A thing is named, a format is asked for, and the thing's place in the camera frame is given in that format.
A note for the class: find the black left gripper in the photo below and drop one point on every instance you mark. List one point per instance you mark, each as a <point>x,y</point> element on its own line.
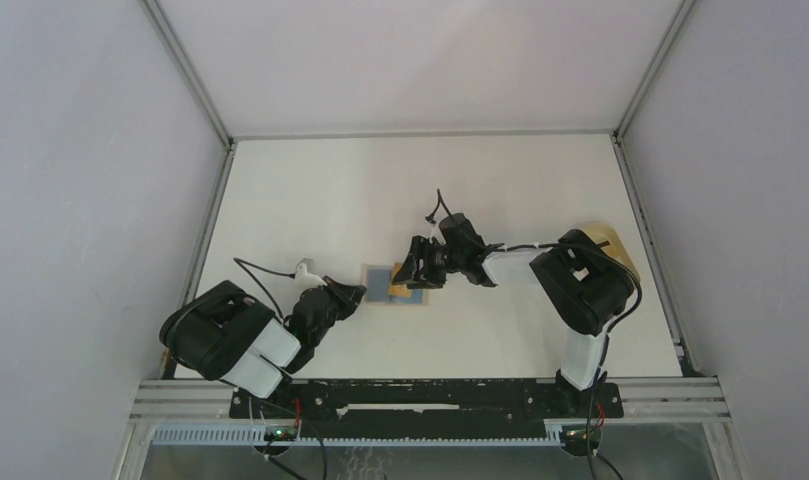
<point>348,295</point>

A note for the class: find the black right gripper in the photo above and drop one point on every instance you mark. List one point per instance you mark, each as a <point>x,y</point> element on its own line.
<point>428,276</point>

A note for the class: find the gold VIP card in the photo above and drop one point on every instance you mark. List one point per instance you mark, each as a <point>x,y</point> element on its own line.
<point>398,290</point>

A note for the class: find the tan wooden tray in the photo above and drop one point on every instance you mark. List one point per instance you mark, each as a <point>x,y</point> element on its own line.
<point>616,248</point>

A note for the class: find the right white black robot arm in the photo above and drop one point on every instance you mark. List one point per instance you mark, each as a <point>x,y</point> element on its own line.
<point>591,286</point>

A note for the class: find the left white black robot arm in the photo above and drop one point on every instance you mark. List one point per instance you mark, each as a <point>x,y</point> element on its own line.
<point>228,335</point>

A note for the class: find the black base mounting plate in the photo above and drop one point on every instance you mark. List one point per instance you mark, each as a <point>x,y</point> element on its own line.
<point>435,408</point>

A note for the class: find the left green controller board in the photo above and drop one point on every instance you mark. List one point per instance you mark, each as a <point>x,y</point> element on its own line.
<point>280,434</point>

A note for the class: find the green controller board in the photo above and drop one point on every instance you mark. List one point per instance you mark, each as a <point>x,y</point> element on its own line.
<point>280,434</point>
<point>580,435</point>

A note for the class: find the right green controller board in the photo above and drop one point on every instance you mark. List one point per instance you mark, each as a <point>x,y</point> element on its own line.
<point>580,435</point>

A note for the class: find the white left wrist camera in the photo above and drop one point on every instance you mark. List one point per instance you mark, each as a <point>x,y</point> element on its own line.
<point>306,276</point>

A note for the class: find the back aluminium frame rail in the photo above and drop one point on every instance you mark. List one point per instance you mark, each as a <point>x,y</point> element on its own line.
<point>425,134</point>

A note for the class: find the aluminium frame rail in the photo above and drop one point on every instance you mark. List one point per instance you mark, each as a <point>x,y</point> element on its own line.
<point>425,134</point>
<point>645,400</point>

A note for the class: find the white cable duct strip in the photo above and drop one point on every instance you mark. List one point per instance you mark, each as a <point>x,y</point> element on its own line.
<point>238,435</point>

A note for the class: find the aluminium frame front rail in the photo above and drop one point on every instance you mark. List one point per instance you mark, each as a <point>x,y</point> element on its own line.
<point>645,400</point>

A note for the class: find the right aluminium frame post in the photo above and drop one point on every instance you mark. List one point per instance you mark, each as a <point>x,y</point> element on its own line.
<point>660,55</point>

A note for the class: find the aluminium frame post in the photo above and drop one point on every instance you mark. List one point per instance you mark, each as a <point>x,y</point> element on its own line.
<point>660,55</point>
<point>183,63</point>

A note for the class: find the left aluminium frame post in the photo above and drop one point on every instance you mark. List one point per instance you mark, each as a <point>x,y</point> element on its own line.
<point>183,63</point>

